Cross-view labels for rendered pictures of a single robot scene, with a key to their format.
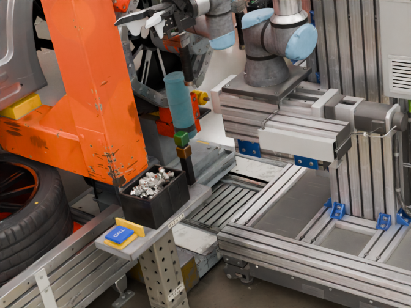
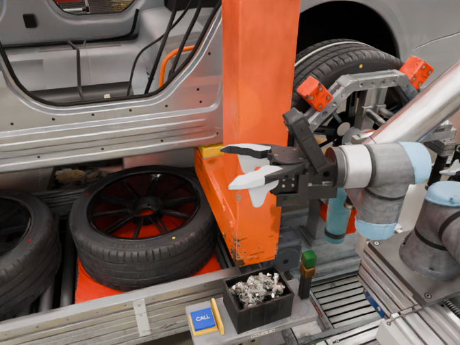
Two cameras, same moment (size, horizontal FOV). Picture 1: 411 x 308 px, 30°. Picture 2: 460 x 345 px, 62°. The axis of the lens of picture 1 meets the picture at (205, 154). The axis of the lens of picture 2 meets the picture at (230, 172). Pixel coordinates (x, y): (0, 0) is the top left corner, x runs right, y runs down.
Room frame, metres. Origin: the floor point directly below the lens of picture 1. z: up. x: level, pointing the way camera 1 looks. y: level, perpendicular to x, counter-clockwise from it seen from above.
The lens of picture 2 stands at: (1.44, -0.14, 1.57)
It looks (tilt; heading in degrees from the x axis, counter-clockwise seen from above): 33 degrees down; 29
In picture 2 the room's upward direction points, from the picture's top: straight up
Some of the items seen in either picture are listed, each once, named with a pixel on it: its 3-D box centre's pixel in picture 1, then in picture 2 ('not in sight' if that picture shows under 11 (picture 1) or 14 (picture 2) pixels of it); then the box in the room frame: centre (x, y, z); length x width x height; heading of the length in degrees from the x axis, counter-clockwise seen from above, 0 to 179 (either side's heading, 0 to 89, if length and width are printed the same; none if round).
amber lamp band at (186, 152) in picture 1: (183, 150); (307, 269); (2.36, 0.07, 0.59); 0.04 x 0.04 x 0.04; 47
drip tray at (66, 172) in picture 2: not in sight; (86, 177); (2.94, 1.89, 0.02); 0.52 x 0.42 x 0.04; 131
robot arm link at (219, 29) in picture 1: (216, 27); (375, 203); (2.09, -0.10, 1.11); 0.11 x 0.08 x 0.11; 35
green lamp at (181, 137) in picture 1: (181, 138); (309, 259); (2.36, 0.07, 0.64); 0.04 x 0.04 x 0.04; 47
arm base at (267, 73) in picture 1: (265, 63); (434, 244); (2.34, -0.25, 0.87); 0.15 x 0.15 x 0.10
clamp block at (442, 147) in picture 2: (232, 3); (439, 142); (2.82, -0.20, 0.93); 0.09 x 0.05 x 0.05; 47
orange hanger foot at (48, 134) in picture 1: (46, 114); (224, 165); (2.64, 0.56, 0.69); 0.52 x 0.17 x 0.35; 47
